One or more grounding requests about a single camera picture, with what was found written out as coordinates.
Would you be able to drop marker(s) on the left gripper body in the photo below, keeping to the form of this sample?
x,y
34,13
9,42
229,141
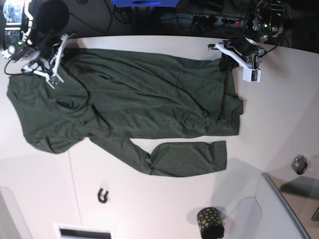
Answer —
x,y
247,52

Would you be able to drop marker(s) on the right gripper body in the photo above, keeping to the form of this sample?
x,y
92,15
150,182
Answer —
x,y
46,62

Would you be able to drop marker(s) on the dark green t-shirt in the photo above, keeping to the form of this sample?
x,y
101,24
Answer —
x,y
144,109

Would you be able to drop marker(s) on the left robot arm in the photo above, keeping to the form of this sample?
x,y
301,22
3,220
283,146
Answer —
x,y
263,22

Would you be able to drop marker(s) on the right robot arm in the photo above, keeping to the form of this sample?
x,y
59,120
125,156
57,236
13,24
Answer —
x,y
32,34

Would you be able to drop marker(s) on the black round stool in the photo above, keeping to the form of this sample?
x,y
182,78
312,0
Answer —
x,y
52,16

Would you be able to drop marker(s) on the blue plastic box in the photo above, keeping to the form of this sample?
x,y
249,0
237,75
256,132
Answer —
x,y
151,3

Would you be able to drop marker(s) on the round metal table grommet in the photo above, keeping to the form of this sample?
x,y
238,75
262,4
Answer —
x,y
299,164

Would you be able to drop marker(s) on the small black plastic clip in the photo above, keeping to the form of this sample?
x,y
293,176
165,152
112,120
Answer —
x,y
102,195

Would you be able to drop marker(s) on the white rectangular table slot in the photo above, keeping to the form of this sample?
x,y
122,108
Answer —
x,y
67,231

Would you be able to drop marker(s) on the black cup with gold dots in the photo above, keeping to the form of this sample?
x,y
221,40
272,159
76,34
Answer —
x,y
210,223

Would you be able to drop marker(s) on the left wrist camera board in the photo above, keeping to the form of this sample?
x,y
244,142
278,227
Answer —
x,y
251,75

